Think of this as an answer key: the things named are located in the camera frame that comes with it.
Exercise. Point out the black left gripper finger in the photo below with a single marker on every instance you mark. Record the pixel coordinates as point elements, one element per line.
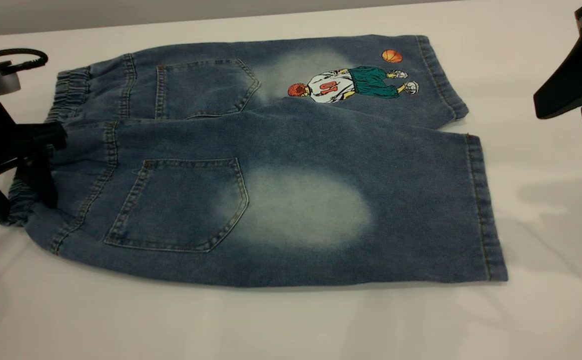
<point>43,136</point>
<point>38,175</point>

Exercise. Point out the blue denim shorts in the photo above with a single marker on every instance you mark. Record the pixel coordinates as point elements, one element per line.
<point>321,150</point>

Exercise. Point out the silver cylindrical connector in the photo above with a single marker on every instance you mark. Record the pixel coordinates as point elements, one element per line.
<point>8,82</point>

